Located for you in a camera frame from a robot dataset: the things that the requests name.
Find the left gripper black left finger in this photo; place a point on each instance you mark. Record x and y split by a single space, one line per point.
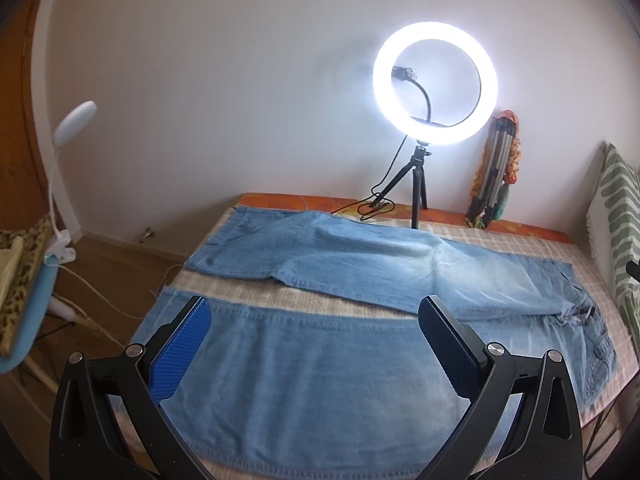
86 441

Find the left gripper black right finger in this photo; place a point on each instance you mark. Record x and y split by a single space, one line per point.
522 421

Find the light blue denim pants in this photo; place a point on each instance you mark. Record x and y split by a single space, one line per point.
314 365

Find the white power strip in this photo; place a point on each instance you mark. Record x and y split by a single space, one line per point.
67 313

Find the light blue chair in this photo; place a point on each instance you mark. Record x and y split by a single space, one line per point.
33 315

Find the beige checkered bed blanket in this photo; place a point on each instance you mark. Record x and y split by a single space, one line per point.
510 238

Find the leopard print cloth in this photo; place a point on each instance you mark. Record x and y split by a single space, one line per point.
22 254

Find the green white patterned pillow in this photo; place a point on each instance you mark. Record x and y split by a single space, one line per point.
613 230

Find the folded silver tripod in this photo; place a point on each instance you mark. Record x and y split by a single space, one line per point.
492 169

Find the black mini tripod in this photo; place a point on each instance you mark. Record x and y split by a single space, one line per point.
415 167

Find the orange patterned cloth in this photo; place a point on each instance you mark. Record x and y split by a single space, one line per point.
512 159

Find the white led ring light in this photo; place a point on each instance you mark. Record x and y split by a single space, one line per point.
435 83

